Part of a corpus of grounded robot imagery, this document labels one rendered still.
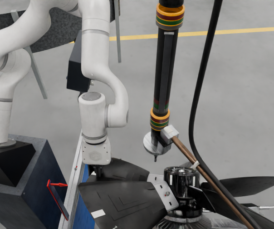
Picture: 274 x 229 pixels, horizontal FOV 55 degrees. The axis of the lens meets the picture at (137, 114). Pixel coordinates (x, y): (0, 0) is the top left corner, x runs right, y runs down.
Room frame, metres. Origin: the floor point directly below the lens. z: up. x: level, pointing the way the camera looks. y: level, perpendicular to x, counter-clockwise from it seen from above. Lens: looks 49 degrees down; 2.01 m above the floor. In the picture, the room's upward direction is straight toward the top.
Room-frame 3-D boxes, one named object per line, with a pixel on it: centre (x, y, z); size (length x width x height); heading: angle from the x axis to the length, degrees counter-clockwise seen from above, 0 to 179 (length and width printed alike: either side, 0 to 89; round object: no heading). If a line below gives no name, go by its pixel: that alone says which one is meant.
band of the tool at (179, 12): (0.38, -0.05, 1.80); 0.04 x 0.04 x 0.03
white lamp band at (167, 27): (0.38, -0.05, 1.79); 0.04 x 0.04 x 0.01
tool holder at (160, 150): (0.38, -0.06, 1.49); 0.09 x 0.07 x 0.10; 32
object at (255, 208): (0.36, -0.40, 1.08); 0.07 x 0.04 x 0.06; 98
